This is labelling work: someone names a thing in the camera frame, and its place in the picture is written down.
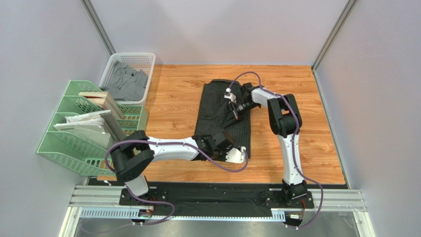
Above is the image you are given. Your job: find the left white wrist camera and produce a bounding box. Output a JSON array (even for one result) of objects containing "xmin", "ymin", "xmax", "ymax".
[{"xmin": 225, "ymin": 146, "xmax": 247, "ymax": 163}]

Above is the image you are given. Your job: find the grey shirt in basket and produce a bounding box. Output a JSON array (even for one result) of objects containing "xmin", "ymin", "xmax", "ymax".
[{"xmin": 100, "ymin": 62, "xmax": 148, "ymax": 101}]

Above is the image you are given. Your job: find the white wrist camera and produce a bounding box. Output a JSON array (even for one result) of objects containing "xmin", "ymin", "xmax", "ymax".
[
  {"xmin": 223, "ymin": 88, "xmax": 237, "ymax": 103},
  {"xmin": 225, "ymin": 146, "xmax": 247, "ymax": 163}
]

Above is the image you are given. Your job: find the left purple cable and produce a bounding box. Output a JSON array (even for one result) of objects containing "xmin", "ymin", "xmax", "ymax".
[{"xmin": 79, "ymin": 139, "xmax": 250, "ymax": 235}]

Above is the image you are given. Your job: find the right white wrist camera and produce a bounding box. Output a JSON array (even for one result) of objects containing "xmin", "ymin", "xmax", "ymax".
[{"xmin": 223, "ymin": 88, "xmax": 237, "ymax": 103}]

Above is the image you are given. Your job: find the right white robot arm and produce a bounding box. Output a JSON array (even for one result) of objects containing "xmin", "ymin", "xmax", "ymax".
[{"xmin": 223, "ymin": 83, "xmax": 307, "ymax": 206}]

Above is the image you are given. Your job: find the white plastic basket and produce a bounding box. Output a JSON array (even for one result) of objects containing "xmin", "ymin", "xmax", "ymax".
[{"xmin": 98, "ymin": 52, "xmax": 156, "ymax": 106}]

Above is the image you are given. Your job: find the purple cable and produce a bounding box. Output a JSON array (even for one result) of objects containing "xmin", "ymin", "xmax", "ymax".
[
  {"xmin": 79, "ymin": 139, "xmax": 250, "ymax": 235},
  {"xmin": 227, "ymin": 71, "xmax": 324, "ymax": 230}
]

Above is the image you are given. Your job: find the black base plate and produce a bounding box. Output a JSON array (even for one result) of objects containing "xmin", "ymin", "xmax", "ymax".
[{"xmin": 88, "ymin": 176, "xmax": 315, "ymax": 218}]

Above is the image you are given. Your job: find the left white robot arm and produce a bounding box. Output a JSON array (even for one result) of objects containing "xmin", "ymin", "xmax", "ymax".
[{"xmin": 105, "ymin": 130, "xmax": 246, "ymax": 197}]

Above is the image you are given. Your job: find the wooden block in rack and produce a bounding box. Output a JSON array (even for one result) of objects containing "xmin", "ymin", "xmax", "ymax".
[{"xmin": 79, "ymin": 91, "xmax": 124, "ymax": 119}]

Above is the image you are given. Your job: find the aluminium rail frame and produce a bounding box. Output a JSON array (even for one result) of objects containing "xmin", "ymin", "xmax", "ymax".
[{"xmin": 60, "ymin": 184, "xmax": 375, "ymax": 237}]

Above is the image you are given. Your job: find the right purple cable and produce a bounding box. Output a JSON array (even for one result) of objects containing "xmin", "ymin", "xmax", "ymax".
[{"xmin": 227, "ymin": 71, "xmax": 324, "ymax": 230}]

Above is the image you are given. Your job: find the dark pinstriped long sleeve shirt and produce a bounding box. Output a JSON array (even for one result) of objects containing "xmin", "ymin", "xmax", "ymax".
[{"xmin": 194, "ymin": 79, "xmax": 251, "ymax": 156}]

